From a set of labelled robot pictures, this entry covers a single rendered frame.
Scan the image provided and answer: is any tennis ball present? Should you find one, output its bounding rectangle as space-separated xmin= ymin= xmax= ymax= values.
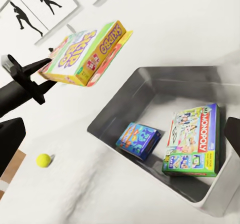
xmin=36 ymin=154 xmax=51 ymax=168

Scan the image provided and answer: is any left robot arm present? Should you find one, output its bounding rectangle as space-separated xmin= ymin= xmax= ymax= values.
xmin=0 ymin=54 xmax=57 ymax=119

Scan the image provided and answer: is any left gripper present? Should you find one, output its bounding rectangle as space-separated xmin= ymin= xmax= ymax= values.
xmin=0 ymin=58 xmax=57 ymax=110

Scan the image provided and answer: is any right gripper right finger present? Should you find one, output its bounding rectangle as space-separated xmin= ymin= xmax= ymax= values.
xmin=224 ymin=117 xmax=240 ymax=157

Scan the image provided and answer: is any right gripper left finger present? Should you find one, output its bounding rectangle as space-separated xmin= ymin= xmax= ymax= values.
xmin=0 ymin=117 xmax=26 ymax=177

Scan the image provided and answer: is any board game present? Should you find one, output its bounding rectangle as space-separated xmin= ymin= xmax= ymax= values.
xmin=161 ymin=103 xmax=220 ymax=177
xmin=116 ymin=122 xmax=161 ymax=161
xmin=36 ymin=19 xmax=134 ymax=87

